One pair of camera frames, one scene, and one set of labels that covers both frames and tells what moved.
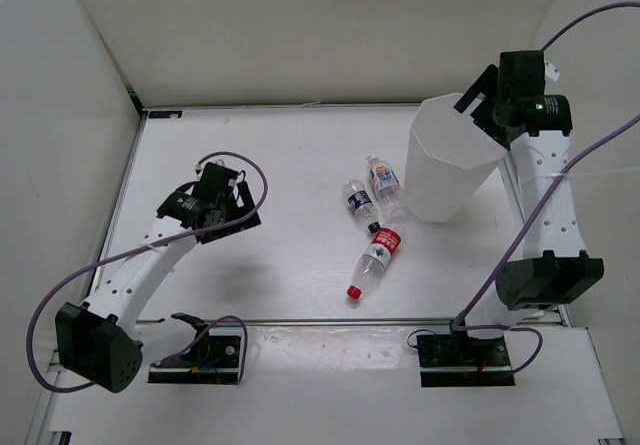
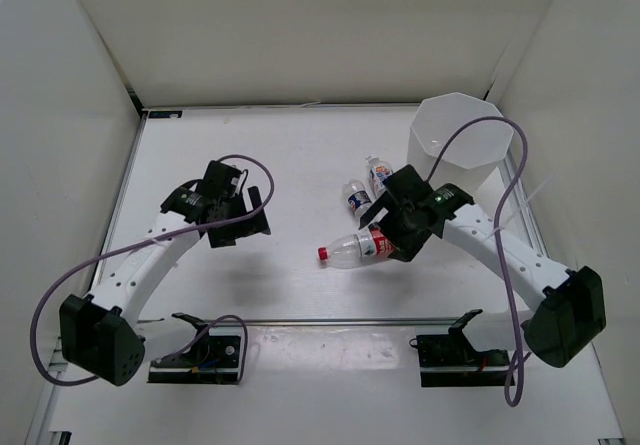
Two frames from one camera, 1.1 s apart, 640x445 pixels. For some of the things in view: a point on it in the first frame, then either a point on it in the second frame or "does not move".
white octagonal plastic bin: (448, 159) does not move
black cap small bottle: (360, 202) does not move
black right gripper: (484, 85) -> (406, 247)
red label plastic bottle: (375, 260) -> (354, 250)
